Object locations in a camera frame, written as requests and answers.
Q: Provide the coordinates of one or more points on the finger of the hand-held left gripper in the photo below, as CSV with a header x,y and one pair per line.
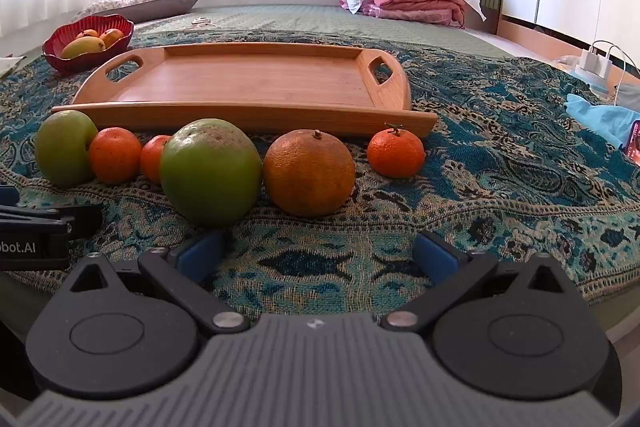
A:
x,y
7,197
75,219

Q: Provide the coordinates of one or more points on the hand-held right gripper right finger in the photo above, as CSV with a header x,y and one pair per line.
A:
x,y
435,252

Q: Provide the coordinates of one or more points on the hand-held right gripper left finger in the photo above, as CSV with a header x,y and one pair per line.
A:
x,y
200,251

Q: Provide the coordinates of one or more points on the large green apple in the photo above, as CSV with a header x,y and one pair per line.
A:
x,y
210,177

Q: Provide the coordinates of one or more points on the small tangerine with stem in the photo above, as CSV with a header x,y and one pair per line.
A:
x,y
395,154

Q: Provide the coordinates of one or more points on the large orange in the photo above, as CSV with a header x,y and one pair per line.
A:
x,y
310,174

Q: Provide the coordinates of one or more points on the small green apple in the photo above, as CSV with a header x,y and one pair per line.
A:
x,y
62,147

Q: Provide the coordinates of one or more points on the teal paisley blanket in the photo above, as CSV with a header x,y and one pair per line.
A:
x,y
500,187

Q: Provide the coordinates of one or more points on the white paper packet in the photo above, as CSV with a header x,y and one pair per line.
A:
x,y
7,67

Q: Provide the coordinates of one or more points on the red ribbed bowl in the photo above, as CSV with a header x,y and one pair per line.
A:
x,y
90,63

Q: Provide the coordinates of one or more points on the yellow-green mango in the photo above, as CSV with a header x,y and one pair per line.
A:
x,y
82,48

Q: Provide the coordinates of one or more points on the small orange mango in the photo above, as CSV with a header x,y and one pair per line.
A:
x,y
112,37
89,33

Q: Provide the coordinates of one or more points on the light blue cloth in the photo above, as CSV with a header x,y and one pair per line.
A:
x,y
600,117

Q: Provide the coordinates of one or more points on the pink phone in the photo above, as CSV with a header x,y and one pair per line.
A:
x,y
634,142

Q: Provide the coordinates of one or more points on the floral pillow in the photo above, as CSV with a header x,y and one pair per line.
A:
x,y
150,4

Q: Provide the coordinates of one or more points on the white charger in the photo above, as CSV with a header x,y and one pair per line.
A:
x,y
595,64

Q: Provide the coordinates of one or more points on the folded pink blanket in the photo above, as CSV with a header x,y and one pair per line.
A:
x,y
420,4

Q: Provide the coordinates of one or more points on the green quilted bed cover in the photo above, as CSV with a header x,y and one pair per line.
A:
x,y
300,18

